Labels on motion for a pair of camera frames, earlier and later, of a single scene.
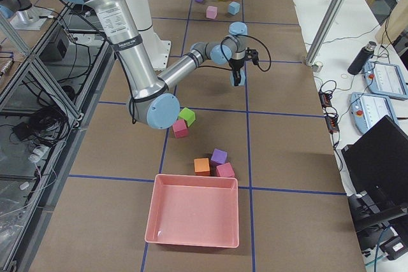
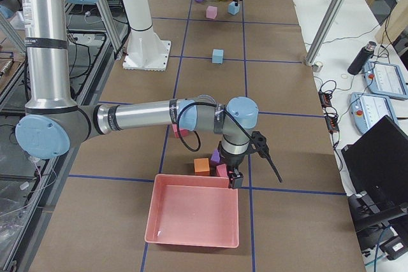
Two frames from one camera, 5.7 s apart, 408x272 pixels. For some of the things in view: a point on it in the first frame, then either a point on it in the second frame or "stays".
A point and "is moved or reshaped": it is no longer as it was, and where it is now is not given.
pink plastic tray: [194, 210] stays
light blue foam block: [234, 7] stays
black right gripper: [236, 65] to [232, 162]
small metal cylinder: [317, 67] stays
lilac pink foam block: [211, 12] stays
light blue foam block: [242, 79] is moved or reshaped
